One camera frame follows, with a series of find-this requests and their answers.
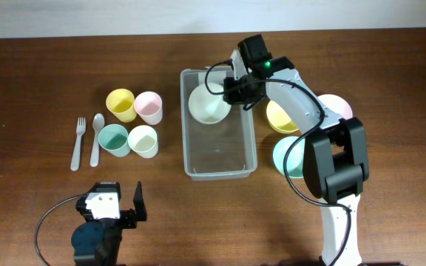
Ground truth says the grey plastic fork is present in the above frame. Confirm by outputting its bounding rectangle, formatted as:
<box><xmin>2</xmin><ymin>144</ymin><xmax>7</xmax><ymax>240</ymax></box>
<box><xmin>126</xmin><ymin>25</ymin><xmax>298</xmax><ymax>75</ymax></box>
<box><xmin>70</xmin><ymin>117</ymin><xmax>86</xmax><ymax>171</ymax></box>

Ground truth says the yellow plastic cup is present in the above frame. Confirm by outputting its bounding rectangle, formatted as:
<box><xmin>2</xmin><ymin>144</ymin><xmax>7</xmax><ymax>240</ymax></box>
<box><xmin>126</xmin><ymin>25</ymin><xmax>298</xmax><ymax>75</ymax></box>
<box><xmin>106</xmin><ymin>89</ymin><xmax>137</xmax><ymax>123</ymax></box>

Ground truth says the grey plastic spoon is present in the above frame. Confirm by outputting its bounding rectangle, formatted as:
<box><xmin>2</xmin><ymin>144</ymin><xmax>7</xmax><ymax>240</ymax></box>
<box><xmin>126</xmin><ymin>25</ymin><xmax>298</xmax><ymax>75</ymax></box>
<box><xmin>89</xmin><ymin>113</ymin><xmax>105</xmax><ymax>167</ymax></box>

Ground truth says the yellow plastic bowl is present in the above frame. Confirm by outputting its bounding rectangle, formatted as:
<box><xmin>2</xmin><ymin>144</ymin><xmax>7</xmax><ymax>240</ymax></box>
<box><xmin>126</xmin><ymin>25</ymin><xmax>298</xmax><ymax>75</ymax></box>
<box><xmin>266</xmin><ymin>100</ymin><xmax>299</xmax><ymax>134</ymax></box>

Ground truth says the green plastic bowl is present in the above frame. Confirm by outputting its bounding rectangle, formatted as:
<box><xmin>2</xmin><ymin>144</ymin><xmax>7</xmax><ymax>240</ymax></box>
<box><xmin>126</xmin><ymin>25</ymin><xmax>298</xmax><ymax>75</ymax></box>
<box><xmin>273</xmin><ymin>136</ymin><xmax>305</xmax><ymax>179</ymax></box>

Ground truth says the clear plastic container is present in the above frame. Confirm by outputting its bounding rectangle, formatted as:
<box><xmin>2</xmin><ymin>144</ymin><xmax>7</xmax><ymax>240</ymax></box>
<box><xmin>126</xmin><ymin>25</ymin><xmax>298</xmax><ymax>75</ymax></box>
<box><xmin>180</xmin><ymin>69</ymin><xmax>257</xmax><ymax>181</ymax></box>

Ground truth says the cream plastic cup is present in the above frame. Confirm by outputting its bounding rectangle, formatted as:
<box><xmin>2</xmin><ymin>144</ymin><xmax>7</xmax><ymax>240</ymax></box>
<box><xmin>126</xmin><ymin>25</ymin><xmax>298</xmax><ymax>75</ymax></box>
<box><xmin>128</xmin><ymin>125</ymin><xmax>158</xmax><ymax>159</ymax></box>

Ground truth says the green plastic cup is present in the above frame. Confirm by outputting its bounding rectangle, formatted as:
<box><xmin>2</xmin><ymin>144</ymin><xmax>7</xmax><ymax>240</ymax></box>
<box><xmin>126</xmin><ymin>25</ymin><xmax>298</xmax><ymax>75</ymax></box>
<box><xmin>98</xmin><ymin>124</ymin><xmax>131</xmax><ymax>157</ymax></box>

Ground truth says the pink plastic cup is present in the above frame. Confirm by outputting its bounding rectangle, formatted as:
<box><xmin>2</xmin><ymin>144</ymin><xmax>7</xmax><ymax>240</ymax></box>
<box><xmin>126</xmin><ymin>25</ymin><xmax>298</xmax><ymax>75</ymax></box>
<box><xmin>134</xmin><ymin>91</ymin><xmax>163</xmax><ymax>125</ymax></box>

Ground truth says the pink plastic bowl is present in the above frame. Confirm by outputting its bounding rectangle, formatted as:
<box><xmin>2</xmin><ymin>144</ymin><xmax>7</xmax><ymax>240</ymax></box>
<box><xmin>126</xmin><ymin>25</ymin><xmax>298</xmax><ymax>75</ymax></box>
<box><xmin>318</xmin><ymin>94</ymin><xmax>354</xmax><ymax>120</ymax></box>

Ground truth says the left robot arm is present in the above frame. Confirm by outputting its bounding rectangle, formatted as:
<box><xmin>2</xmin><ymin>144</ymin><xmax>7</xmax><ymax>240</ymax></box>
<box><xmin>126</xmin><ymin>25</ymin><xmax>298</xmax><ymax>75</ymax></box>
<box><xmin>71</xmin><ymin>182</ymin><xmax>147</xmax><ymax>266</ymax></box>

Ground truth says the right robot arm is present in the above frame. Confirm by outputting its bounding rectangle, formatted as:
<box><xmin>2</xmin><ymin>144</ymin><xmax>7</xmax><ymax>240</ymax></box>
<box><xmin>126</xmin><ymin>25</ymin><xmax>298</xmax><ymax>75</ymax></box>
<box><xmin>222</xmin><ymin>35</ymin><xmax>369</xmax><ymax>265</ymax></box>

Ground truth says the cream plastic bowl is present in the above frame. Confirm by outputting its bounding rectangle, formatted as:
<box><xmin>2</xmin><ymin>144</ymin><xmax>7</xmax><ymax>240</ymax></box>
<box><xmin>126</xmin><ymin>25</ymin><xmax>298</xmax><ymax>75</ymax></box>
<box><xmin>188</xmin><ymin>83</ymin><xmax>231</xmax><ymax>125</ymax></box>

